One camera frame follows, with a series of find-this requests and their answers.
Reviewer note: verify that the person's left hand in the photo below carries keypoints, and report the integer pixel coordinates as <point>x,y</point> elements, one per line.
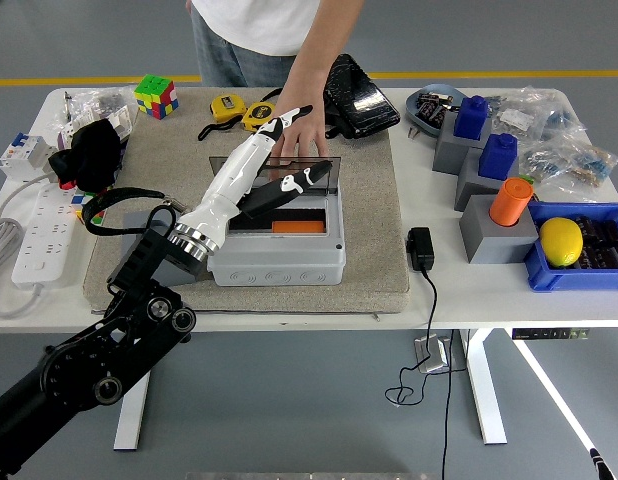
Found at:
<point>309,132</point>

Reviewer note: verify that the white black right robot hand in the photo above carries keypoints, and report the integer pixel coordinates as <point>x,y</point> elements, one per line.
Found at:
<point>601,467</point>

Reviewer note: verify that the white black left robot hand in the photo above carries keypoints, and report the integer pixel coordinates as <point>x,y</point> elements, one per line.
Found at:
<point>229,180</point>

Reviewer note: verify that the smoky transparent box lid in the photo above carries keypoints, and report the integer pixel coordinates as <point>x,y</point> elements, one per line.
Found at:
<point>319,185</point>

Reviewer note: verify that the orange cylinder battery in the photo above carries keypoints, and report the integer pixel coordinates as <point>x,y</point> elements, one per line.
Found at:
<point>510,202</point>
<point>299,227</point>

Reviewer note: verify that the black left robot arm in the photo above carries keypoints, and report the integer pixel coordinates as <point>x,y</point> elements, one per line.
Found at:
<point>89,360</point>

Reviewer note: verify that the person's left forearm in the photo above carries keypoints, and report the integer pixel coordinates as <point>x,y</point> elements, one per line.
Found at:
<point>316,62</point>

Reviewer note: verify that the grey plastic junction box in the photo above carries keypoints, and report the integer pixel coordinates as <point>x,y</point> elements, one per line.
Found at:
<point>289,260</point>

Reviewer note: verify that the grey cube battery holder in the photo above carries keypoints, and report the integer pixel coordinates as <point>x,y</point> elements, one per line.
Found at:
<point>186,274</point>
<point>494,242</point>
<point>471,190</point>
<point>449,152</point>

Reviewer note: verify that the blue square battery block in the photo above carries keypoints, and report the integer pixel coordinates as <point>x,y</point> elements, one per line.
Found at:
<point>471,117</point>
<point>498,157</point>

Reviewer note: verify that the yellow tape measure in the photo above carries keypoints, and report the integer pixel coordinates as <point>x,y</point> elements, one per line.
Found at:
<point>228,107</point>
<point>256,115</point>

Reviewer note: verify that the black glossy pouch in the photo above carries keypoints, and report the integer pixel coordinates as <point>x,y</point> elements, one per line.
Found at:
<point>364,105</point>

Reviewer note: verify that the grey-brown fabric mat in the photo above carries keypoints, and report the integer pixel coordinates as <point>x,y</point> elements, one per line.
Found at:
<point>369,200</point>

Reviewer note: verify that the blue-grey shallow dish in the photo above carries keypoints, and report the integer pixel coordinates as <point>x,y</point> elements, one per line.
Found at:
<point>413,111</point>

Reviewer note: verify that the multicoloured puzzle cube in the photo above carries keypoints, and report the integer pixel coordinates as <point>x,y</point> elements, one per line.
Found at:
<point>156,97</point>
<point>79,200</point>

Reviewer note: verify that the black printed capacitor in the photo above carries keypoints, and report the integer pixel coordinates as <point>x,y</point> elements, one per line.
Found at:
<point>424,105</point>
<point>437,116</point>

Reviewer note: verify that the person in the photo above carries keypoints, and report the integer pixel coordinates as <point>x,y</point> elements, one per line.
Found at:
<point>259,25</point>

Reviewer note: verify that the clear bag white sockets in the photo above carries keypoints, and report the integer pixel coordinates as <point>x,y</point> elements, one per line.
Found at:
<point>121,122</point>

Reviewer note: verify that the black cloth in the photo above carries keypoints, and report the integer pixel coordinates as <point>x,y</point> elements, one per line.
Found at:
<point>94,155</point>

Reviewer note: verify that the white table leg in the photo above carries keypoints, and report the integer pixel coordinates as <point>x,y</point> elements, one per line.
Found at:
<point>484,390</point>
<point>129,425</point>

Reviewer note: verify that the black table control panel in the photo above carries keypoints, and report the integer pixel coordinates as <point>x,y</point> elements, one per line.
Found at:
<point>549,334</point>

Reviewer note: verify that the clear bag dark screws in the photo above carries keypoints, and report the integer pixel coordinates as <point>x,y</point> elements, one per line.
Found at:
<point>109,100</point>

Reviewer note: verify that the black power adapter plug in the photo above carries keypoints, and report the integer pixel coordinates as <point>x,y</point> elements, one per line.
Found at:
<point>420,250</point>

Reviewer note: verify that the thin metal rod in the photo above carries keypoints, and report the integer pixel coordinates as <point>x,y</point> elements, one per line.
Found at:
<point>67,105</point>

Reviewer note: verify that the blue plastic parts bin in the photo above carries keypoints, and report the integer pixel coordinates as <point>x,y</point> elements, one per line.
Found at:
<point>574,280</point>

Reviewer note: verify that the white power strip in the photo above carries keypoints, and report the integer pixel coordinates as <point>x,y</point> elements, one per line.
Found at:
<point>49,240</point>

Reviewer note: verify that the clear bag white connectors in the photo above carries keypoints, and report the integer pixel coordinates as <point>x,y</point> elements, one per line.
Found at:
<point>516,119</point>

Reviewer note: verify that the black cylindrical capacitor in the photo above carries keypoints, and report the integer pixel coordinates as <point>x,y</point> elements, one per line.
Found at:
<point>604,259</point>
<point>614,234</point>
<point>590,230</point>

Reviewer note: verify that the white circuit breaker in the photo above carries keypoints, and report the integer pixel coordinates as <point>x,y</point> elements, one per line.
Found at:
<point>21,155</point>

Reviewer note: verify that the small green object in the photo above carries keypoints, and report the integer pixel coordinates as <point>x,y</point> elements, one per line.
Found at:
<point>527,179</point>

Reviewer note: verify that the yellow lemon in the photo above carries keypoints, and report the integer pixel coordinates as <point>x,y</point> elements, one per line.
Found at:
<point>561,241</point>

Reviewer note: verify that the clear bag dark components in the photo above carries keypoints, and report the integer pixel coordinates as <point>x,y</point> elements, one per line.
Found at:
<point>544,162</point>

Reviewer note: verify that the clear bag blue components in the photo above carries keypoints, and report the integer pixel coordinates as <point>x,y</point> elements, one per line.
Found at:
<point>564,122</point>

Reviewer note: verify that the clear bag brown components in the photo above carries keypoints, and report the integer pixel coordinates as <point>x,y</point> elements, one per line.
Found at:
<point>591,167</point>

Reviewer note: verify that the silver metal floor bracket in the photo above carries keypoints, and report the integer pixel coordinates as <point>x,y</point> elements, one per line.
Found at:
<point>434,357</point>

